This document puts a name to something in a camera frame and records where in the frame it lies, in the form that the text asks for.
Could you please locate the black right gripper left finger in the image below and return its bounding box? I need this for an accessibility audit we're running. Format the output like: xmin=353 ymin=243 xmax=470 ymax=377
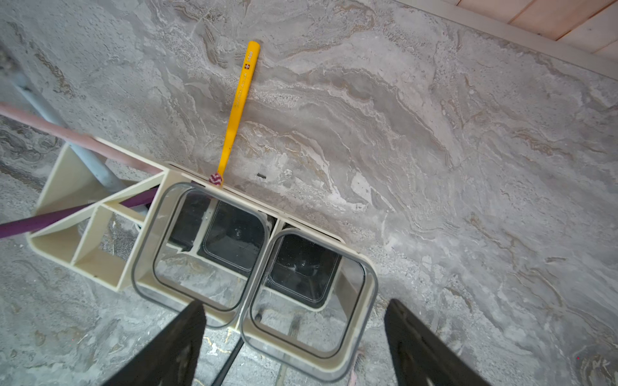
xmin=105 ymin=301 xmax=206 ymax=385

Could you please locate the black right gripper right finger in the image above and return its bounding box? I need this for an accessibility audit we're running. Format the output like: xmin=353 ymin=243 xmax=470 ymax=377
xmin=384 ymin=299 xmax=489 ymax=386

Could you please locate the purple toothbrush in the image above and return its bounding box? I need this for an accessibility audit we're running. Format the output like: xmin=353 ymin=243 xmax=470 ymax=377
xmin=0 ymin=187 xmax=160 ymax=240

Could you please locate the yellow toothbrush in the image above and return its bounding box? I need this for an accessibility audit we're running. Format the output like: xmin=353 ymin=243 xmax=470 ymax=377
xmin=209 ymin=41 xmax=261 ymax=186

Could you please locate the light pink toothbrush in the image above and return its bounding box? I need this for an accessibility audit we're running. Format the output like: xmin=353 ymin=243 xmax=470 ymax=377
xmin=1 ymin=102 xmax=160 ymax=175

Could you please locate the pale blue toothbrush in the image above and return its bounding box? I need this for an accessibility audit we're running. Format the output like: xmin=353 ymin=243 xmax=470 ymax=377
xmin=1 ymin=47 xmax=160 ymax=194

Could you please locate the black toothbrush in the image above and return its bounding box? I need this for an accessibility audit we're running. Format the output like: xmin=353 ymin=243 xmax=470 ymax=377
xmin=211 ymin=338 xmax=245 ymax=386

